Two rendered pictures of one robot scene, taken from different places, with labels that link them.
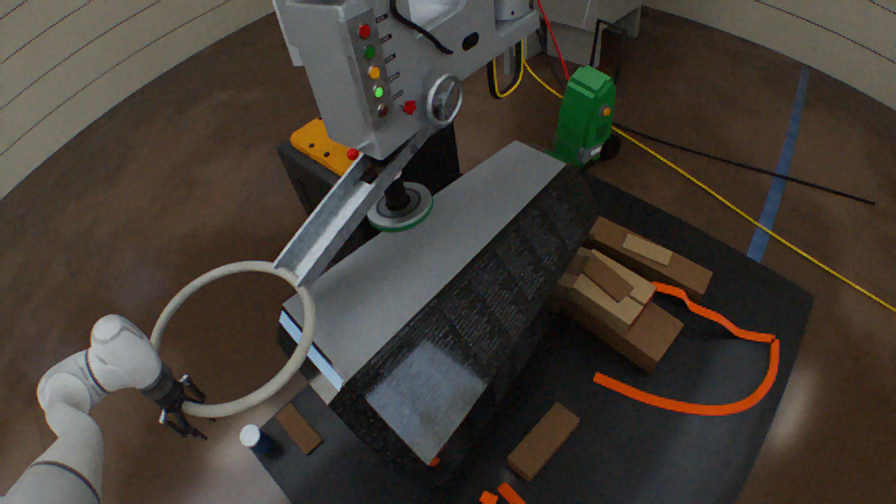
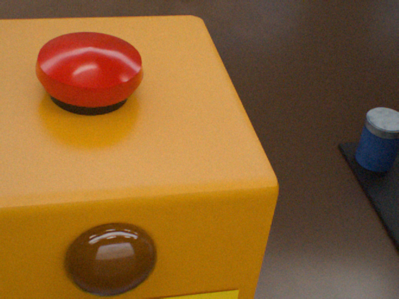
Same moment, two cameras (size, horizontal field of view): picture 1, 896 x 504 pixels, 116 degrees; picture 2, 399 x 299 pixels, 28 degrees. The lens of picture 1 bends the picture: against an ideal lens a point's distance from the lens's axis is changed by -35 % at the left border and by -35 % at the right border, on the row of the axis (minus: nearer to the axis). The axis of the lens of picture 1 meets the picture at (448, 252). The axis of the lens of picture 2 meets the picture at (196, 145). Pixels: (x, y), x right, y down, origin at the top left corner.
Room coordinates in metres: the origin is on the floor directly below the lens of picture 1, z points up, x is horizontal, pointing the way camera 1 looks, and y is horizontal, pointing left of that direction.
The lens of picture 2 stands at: (-1.10, 0.82, 1.26)
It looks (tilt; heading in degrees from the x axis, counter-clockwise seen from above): 38 degrees down; 21
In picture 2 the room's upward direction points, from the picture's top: 8 degrees clockwise
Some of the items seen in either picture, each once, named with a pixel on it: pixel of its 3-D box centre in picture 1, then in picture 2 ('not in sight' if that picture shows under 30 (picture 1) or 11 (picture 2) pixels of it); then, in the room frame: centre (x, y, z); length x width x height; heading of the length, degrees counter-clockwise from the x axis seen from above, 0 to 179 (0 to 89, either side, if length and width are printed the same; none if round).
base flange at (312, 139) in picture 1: (358, 127); not in sight; (1.66, 0.29, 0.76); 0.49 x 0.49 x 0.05; 39
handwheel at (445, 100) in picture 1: (435, 97); not in sight; (1.04, -0.04, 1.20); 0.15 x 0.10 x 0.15; 134
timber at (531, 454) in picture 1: (543, 442); not in sight; (0.40, -0.23, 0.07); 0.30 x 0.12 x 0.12; 127
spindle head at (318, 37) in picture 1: (384, 56); not in sight; (1.10, 0.07, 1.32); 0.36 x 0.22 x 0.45; 134
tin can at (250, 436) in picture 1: (256, 439); (380, 139); (0.58, 0.97, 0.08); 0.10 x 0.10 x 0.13
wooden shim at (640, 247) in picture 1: (647, 250); not in sight; (1.17, -0.97, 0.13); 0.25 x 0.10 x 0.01; 47
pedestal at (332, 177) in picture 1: (378, 192); not in sight; (1.66, 0.29, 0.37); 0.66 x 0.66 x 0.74; 39
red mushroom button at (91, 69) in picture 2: not in sight; (89, 69); (-0.88, 0.95, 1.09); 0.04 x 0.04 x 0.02
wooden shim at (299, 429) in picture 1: (298, 428); not in sight; (0.64, 0.79, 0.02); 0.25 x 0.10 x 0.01; 39
